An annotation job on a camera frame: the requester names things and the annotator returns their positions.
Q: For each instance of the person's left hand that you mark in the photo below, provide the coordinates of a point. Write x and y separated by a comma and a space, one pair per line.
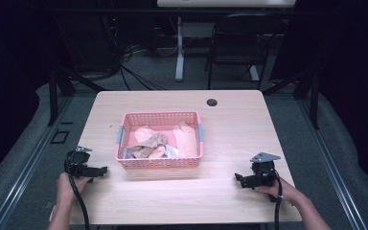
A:
65, 189

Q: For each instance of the aluminium floor rail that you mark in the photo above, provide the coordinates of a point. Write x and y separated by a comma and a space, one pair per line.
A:
25, 179
329, 166

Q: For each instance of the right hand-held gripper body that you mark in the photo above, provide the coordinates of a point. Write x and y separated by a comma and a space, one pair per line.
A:
263, 174

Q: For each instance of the white background desk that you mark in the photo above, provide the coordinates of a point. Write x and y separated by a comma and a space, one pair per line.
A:
180, 60

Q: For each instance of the black floor socket frame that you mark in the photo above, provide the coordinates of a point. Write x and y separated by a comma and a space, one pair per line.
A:
59, 136

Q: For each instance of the tan brown sock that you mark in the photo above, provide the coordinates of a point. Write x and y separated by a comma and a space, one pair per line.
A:
147, 147

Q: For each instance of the person's right hand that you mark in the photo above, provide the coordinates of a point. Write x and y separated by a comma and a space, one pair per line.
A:
282, 191

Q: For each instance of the pink plastic basket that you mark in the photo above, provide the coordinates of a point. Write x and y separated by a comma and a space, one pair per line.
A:
159, 163

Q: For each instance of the white blue cloth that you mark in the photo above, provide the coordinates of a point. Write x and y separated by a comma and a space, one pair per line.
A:
172, 152

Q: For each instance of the black folding chair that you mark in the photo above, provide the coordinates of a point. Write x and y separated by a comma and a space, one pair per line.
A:
236, 48

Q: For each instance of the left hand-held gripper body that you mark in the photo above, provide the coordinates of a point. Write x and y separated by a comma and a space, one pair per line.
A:
76, 159

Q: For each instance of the black metal stand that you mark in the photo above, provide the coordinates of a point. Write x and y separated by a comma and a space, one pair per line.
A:
313, 96
54, 96

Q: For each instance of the light beige sock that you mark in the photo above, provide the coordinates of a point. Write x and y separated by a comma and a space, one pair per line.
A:
143, 133

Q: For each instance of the peach pink sock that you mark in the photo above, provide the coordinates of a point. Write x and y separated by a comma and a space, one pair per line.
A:
186, 140

